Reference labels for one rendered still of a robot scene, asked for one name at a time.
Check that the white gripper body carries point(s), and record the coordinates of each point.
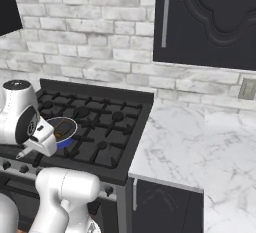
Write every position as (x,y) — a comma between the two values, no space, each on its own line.
(45,143)

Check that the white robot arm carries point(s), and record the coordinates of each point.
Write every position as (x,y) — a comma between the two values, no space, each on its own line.
(63,190)

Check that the black oven knob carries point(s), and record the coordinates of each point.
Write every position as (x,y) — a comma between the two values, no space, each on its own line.
(108,190)
(24,168)
(6,164)

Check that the blue pan with white rim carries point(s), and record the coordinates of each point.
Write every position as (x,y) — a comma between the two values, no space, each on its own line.
(68,141)

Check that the black gas hob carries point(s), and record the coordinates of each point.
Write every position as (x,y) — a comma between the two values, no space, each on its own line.
(110,133)

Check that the black oven with silver panel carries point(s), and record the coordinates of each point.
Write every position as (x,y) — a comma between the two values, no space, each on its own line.
(113,210)

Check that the black base cupboard door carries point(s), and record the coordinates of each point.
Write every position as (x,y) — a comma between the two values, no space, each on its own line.
(166,207)

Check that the black wall cupboard door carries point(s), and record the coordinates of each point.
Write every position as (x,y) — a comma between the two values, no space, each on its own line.
(213,20)

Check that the grey wall socket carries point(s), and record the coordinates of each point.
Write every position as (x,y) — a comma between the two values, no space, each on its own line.
(248,89)

